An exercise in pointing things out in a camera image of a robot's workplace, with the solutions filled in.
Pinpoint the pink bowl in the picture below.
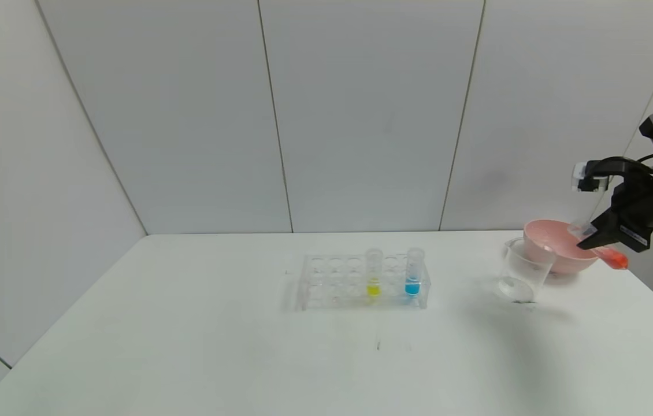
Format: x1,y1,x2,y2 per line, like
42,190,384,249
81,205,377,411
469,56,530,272
522,220,603,276

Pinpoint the test tube with red pigment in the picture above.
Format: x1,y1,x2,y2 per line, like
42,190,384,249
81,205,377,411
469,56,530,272
568,221,629,271

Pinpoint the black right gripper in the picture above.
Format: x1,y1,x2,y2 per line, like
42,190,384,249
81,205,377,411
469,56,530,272
576,169,653,253

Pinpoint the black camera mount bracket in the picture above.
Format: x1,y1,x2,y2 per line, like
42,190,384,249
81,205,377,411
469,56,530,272
584,157,653,181

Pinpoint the test tube with blue pigment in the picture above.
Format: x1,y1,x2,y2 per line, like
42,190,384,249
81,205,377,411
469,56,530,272
405,248,424,298

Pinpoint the clear plastic test tube rack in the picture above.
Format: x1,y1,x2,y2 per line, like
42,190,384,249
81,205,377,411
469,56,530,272
298,252,431,311

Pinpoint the clear glass beaker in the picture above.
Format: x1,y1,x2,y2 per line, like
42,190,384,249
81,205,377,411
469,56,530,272
497,238,556,304

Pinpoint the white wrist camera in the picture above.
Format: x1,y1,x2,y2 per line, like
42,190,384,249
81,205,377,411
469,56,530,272
572,162,610,192

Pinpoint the test tube with yellow pigment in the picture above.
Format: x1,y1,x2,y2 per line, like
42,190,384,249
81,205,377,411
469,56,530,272
365,248,384,299

